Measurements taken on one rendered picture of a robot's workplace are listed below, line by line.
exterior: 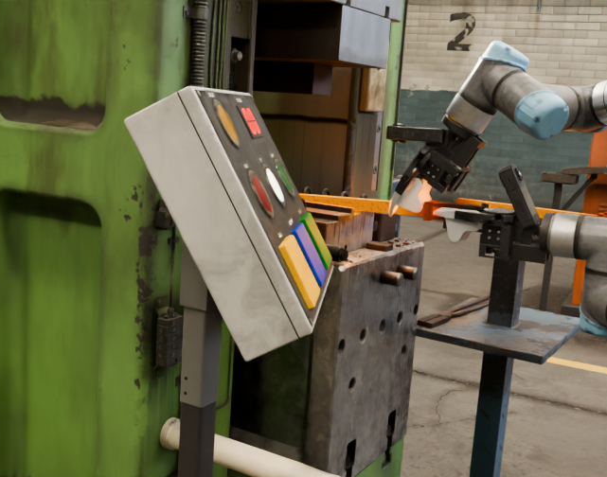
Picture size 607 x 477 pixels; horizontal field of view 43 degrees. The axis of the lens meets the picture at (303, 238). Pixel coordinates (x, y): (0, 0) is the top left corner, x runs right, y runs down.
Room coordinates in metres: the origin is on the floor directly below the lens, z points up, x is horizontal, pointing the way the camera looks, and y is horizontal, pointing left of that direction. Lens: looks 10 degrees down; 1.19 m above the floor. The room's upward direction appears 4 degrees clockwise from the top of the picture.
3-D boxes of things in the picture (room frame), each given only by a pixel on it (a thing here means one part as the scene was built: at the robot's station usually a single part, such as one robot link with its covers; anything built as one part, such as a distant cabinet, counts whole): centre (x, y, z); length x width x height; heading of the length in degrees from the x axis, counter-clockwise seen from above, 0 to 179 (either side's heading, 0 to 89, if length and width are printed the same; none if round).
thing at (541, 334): (1.81, -0.49, 0.70); 0.40 x 0.30 x 0.02; 149
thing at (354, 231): (1.58, 0.09, 0.96); 0.42 x 0.20 x 0.09; 60
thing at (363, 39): (1.58, 0.09, 1.32); 0.42 x 0.20 x 0.10; 60
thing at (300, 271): (0.84, 0.00, 1.01); 0.07 x 0.05 x 0.07; 175
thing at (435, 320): (1.96, -0.47, 0.71); 0.60 x 0.04 x 0.01; 143
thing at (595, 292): (1.24, -0.51, 0.90); 0.11 x 0.08 x 0.11; 7
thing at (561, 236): (1.30, -0.44, 1.00); 0.08 x 0.05 x 0.08; 150
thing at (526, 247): (1.34, -0.37, 0.99); 0.12 x 0.08 x 0.09; 60
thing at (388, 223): (1.66, -0.13, 0.95); 0.12 x 0.08 x 0.06; 60
